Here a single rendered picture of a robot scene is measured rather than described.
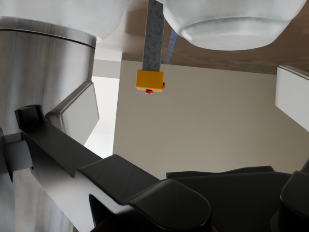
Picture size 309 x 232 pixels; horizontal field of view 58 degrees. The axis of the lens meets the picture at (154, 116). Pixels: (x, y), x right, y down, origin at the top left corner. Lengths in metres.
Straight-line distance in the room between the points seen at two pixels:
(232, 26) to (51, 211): 0.26
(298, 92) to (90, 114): 0.13
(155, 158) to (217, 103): 1.82
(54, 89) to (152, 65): 1.01
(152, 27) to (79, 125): 1.17
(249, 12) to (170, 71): 5.98
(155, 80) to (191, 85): 5.00
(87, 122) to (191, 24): 0.15
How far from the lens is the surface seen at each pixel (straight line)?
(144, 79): 1.25
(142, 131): 6.15
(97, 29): 0.30
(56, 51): 0.29
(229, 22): 0.27
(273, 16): 0.28
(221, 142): 6.34
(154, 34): 1.31
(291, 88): 0.19
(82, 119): 0.17
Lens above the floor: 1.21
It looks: level
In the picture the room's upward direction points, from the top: 175 degrees counter-clockwise
